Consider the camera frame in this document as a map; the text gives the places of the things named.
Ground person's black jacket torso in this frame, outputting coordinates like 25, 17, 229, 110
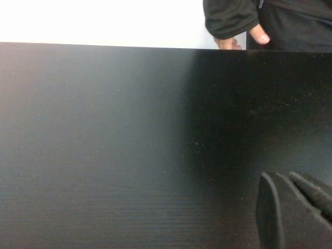
255, 0, 332, 24

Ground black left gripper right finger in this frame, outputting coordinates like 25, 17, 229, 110
289, 171, 332, 224

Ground person's right arm black sleeve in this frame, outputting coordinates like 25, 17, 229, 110
203, 0, 261, 40

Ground person's right hand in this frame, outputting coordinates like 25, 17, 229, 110
213, 23, 271, 50

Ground person's black trousers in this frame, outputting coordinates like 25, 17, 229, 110
246, 4, 332, 52

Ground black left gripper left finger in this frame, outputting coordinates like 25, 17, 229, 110
255, 171, 332, 249

